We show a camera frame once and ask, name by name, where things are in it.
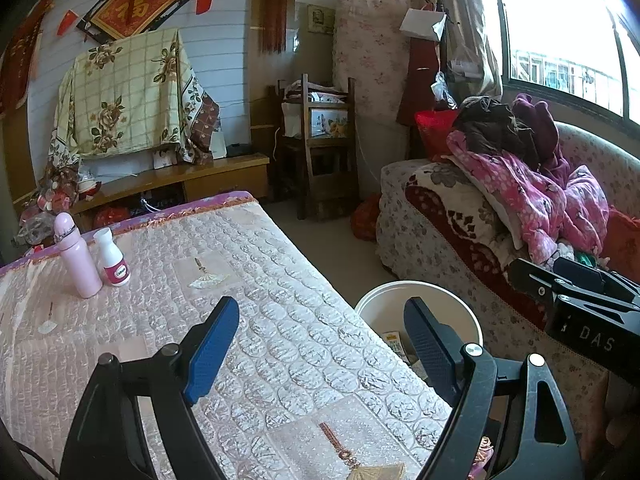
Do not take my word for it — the floral checked cloth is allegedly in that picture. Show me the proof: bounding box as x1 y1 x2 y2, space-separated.
47 27 221 166

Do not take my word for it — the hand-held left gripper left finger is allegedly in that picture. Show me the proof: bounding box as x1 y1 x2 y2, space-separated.
59 296 241 480

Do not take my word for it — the orange red floor bag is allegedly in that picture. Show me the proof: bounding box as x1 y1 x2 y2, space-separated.
351 194 383 241

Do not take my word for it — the window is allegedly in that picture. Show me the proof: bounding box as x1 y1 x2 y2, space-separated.
475 0 640 126

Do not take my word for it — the white pill bottle pink label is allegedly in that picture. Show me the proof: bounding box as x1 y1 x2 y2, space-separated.
93 227 132 288

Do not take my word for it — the floral sofa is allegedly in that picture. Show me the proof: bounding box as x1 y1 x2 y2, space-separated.
375 120 640 411

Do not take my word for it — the bright red bag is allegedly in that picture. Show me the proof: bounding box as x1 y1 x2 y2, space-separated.
415 109 458 161

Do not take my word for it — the red cream patterned blanket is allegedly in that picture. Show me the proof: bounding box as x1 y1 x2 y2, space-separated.
405 160 551 331

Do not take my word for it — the maroon garment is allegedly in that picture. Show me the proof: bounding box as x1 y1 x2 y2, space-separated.
510 92 571 171

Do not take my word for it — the white bucket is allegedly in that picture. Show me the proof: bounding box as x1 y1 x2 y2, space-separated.
354 281 484 386

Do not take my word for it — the wooden cabinet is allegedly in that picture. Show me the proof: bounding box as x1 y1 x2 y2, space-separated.
15 152 271 231

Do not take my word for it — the wooden chair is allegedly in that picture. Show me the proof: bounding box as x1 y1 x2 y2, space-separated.
270 74 361 221

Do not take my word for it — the floral covered mattress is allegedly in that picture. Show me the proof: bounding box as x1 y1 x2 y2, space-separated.
334 0 418 201

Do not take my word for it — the dark red coat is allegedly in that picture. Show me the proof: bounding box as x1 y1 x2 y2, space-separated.
397 37 443 126

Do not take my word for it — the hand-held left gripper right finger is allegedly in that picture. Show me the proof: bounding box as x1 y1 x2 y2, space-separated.
403 297 585 480

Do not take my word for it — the plastic snack wrapper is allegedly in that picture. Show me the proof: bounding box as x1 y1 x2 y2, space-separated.
382 330 407 361

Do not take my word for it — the pile of small packets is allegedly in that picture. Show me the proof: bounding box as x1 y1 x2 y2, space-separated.
17 160 103 246

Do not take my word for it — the pink quilted tablecloth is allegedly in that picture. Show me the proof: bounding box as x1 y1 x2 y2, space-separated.
0 190 481 480

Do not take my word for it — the red bag under cabinet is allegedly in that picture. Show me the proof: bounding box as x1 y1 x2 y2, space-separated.
94 205 131 228

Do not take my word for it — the dark brown garment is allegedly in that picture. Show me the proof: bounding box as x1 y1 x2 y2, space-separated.
452 96 541 161

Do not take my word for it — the red hanging banner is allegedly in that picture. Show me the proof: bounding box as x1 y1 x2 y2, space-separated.
0 0 56 116

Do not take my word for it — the red knot hanging with tassels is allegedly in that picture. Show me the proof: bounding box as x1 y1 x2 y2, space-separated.
242 0 313 56

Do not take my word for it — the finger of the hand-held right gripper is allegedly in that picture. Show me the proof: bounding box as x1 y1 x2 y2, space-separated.
509 258 640 313
552 256 640 297

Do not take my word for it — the pink floral blanket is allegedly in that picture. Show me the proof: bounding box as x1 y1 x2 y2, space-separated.
446 130 611 266

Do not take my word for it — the white paper bag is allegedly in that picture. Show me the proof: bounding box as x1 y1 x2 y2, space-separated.
400 8 447 41

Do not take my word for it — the framed red diamond decoration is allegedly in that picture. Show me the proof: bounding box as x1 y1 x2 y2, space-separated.
75 0 196 46

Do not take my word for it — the beige curtain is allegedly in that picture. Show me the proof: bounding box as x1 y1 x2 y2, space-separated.
435 0 503 101

